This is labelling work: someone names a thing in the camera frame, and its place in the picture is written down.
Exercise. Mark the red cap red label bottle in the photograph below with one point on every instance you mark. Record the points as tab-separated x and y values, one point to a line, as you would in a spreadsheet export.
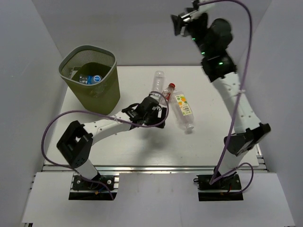
167	94

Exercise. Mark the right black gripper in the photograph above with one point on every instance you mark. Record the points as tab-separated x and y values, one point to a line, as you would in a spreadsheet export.
177	21

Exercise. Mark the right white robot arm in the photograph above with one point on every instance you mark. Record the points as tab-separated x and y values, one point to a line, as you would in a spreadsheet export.
247	128

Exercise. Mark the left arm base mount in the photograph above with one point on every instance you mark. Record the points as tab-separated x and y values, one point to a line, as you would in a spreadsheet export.
82	190

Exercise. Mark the blue label blue cap bottle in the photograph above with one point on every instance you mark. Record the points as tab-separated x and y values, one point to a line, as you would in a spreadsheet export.
89	79

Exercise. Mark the aluminium table edge rail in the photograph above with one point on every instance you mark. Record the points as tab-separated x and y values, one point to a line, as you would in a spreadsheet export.
260	168

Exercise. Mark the green mesh waste bin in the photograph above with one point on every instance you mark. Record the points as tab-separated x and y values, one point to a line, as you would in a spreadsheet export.
101	97

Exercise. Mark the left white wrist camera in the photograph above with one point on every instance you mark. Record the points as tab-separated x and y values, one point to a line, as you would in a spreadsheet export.
155	95

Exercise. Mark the orange label white cap bottle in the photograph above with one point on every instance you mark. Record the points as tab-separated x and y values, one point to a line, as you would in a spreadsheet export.
182	110

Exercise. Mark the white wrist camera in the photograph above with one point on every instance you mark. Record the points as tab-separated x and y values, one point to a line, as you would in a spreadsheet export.
155	95
200	7

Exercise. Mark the clear bottle blue-white cap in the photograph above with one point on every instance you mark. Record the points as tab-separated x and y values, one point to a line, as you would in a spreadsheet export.
158	81

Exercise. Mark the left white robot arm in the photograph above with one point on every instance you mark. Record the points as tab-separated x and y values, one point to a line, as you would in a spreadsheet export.
76	142

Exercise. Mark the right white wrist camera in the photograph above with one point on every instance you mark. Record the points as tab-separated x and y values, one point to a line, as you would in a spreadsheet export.
200	7

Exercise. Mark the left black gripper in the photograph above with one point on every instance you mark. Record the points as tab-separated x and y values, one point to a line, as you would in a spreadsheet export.
155	120

